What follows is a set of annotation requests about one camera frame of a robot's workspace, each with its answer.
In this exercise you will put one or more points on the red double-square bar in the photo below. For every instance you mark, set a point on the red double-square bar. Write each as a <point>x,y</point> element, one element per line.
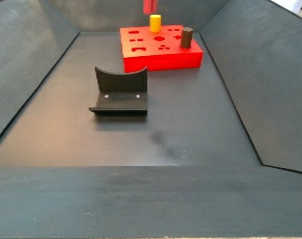
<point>150,6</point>

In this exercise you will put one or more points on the red shape-sorting board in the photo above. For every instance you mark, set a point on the red shape-sorting board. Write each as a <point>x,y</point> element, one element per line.
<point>156,50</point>

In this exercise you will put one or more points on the yellow cylinder peg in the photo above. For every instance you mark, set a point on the yellow cylinder peg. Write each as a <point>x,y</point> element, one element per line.
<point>154,23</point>

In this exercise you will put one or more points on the brown hexagonal peg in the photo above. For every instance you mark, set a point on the brown hexagonal peg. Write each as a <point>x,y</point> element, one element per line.
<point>186,37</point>

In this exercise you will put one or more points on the black curved holder stand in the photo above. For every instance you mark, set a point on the black curved holder stand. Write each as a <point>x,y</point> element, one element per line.
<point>122,93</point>

